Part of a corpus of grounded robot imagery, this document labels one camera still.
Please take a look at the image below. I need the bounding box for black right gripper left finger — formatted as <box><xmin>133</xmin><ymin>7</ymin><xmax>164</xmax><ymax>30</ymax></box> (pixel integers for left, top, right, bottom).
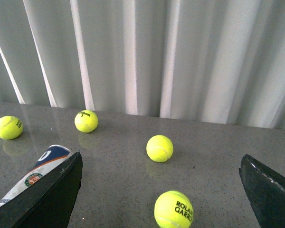
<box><xmin>0</xmin><ymin>152</ymin><xmax>83</xmax><ymax>228</ymax></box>

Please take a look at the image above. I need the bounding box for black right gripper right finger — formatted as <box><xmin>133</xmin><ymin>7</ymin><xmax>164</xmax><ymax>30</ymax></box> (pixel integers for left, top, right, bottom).
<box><xmin>239</xmin><ymin>154</ymin><xmax>285</xmax><ymax>228</ymax></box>

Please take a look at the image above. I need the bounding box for clear Wilson tennis ball can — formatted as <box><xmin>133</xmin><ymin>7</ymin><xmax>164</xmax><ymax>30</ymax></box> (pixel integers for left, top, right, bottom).
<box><xmin>0</xmin><ymin>145</ymin><xmax>73</xmax><ymax>207</ymax></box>

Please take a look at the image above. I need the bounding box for tennis ball far left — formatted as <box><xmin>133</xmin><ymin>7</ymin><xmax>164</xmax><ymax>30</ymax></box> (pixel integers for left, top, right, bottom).
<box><xmin>0</xmin><ymin>116</ymin><xmax>23</xmax><ymax>140</ymax></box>

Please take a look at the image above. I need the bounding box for Wilson 3 tennis ball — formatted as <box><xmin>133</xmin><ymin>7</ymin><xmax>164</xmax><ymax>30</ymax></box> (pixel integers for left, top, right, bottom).
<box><xmin>74</xmin><ymin>110</ymin><xmax>98</xmax><ymax>133</ymax></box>

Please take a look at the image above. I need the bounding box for Roland Garros tennis ball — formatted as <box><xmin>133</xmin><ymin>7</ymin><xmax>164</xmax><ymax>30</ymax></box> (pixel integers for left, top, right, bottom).
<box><xmin>154</xmin><ymin>190</ymin><xmax>194</xmax><ymax>228</ymax></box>

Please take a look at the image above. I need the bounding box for plain yellow tennis ball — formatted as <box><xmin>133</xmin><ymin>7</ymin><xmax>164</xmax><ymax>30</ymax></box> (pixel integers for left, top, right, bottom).
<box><xmin>146</xmin><ymin>135</ymin><xmax>173</xmax><ymax>162</ymax></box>

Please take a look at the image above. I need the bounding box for white pleated curtain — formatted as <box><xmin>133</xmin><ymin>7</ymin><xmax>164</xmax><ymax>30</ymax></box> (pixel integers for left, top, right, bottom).
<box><xmin>0</xmin><ymin>0</ymin><xmax>285</xmax><ymax>129</ymax></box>

